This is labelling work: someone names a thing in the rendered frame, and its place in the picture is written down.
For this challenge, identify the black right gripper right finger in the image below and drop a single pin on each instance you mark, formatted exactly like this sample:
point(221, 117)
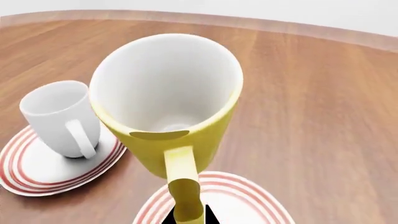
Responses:
point(211, 215)

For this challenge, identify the white plate with red rings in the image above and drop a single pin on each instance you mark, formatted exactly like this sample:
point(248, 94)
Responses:
point(46, 168)
point(248, 198)

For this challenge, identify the yellow and white mug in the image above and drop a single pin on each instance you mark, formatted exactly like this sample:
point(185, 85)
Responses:
point(164, 93)

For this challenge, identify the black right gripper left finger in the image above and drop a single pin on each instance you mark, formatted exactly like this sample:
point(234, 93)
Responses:
point(170, 217)

